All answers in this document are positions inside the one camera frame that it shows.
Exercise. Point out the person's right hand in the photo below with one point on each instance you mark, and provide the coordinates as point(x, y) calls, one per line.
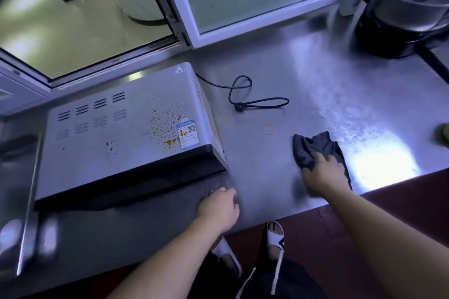
point(324, 178)

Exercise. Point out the person's left hand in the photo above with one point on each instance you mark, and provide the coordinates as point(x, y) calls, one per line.
point(219, 209)

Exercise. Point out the grey purple cloth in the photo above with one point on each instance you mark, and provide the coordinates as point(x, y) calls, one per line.
point(308, 148)

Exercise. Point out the silver microwave black door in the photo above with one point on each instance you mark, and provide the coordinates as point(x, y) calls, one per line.
point(115, 148)

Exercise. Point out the person's right forearm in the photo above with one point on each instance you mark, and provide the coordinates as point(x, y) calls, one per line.
point(386, 246)

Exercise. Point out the person's left forearm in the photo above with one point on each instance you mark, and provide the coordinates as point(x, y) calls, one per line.
point(168, 267)

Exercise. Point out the person's left white slipper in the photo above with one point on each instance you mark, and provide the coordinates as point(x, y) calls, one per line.
point(228, 256)

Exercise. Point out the person's white slipper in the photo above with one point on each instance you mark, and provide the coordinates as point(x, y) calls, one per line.
point(228, 256)
point(273, 239)

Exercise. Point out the person's right white slipper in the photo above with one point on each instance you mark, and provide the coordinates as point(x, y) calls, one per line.
point(273, 239)

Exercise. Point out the yellow rubber band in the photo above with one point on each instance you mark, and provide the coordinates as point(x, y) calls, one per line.
point(263, 129)

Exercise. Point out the black induction cooker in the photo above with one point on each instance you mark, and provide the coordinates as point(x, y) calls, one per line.
point(386, 43)

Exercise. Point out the hinged white window sash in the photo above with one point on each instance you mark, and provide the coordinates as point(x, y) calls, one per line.
point(266, 19)

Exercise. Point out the stainless steel tray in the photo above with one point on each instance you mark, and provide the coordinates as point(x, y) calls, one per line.
point(14, 186)

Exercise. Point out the white window frame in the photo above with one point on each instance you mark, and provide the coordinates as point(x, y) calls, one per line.
point(17, 95)

